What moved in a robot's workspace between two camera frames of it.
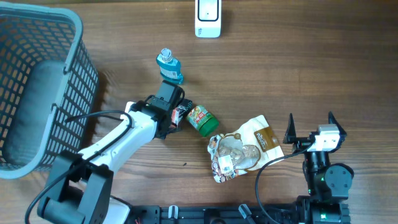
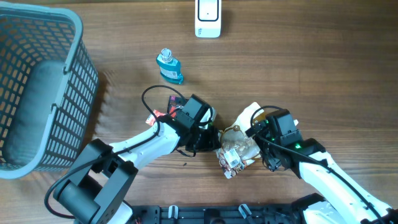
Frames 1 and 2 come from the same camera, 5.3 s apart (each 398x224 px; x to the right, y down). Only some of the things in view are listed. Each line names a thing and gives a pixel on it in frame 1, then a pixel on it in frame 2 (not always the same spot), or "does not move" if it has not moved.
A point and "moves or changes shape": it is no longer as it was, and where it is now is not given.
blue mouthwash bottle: x=170 y=68 does not move
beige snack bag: x=252 y=145 moves or changes shape
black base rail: x=253 y=214 does not move
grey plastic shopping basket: x=49 y=86 does not move
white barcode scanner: x=208 y=18 does not move
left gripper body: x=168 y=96 to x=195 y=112
